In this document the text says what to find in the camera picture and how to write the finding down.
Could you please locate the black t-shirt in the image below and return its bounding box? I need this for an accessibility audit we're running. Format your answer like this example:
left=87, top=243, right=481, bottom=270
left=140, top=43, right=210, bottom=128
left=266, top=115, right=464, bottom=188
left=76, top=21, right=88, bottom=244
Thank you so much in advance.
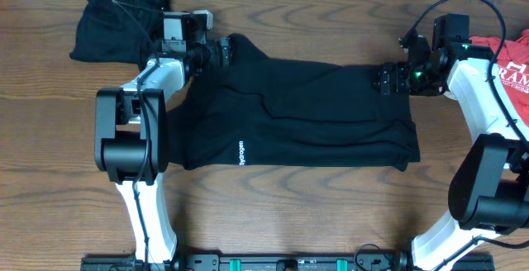
left=167, top=34, right=421, bottom=171

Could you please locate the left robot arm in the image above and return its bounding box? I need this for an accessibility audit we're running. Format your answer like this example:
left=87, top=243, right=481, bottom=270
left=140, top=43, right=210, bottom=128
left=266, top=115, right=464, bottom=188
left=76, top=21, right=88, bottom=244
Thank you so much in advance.
left=82, top=37, right=231, bottom=270

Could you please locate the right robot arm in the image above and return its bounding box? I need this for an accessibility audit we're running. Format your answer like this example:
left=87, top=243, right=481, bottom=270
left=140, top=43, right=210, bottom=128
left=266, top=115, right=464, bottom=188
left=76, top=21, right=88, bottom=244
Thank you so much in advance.
left=354, top=41, right=528, bottom=270

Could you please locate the red printed t-shirt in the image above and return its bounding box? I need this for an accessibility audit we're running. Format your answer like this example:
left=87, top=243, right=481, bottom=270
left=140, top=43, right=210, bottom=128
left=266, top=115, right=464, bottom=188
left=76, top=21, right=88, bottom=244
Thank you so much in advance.
left=469, top=29, right=529, bottom=127

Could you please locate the folded black garment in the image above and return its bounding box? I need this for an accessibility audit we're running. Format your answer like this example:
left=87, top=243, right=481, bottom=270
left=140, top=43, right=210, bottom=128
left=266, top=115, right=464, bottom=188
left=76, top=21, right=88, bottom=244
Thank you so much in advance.
left=69, top=0, right=171, bottom=69

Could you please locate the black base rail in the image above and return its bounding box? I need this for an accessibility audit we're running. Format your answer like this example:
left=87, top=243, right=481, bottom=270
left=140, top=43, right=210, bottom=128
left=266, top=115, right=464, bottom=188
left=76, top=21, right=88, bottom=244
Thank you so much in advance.
left=80, top=248, right=496, bottom=271

